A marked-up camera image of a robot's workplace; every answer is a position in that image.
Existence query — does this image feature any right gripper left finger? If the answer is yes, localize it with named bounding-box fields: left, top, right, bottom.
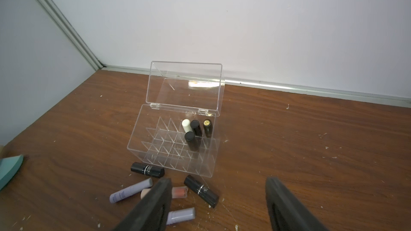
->
left=113, top=178, right=172, bottom=231

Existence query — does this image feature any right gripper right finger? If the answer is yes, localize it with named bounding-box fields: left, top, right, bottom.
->
left=265, top=177, right=327, bottom=231

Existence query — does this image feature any lilac lip tube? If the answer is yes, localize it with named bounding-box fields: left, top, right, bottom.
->
left=167, top=207, right=196, bottom=225
left=109, top=178, right=153, bottom=204

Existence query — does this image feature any white lip balm tube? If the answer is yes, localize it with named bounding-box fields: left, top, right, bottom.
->
left=182, top=119, right=193, bottom=133

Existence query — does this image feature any clear acrylic lipstick organizer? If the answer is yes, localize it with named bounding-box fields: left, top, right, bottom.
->
left=127, top=61, right=225, bottom=178

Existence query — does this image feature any peach lip gloss tube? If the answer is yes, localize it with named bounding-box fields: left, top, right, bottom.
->
left=141, top=186, right=188, bottom=199

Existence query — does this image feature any teal dustpan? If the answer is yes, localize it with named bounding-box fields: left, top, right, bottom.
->
left=0, top=155, right=24, bottom=190

